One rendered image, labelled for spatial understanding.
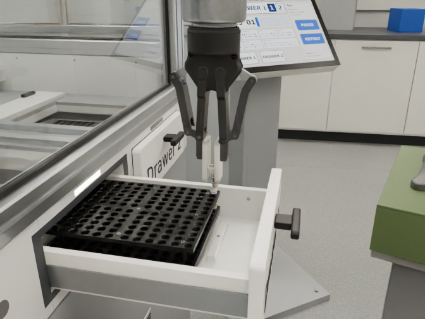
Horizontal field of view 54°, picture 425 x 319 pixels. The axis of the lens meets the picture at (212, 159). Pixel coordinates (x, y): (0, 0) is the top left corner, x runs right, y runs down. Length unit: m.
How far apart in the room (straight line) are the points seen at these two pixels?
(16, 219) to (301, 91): 3.16
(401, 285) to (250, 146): 0.84
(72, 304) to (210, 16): 0.46
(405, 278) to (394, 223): 0.18
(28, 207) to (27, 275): 0.08
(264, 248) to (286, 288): 1.38
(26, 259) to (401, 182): 0.69
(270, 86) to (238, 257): 1.02
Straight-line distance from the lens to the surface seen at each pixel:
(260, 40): 1.49
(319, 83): 3.55
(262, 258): 0.49
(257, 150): 1.64
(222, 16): 0.57
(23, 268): 0.57
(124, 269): 0.56
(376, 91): 3.62
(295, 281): 1.92
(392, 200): 0.83
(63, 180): 0.62
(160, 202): 0.67
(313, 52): 1.58
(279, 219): 0.60
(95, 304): 0.77
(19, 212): 0.54
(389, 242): 0.84
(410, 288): 0.98
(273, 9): 1.61
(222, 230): 0.69
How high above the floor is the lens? 1.21
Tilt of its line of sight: 22 degrees down
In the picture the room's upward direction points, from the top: straight up
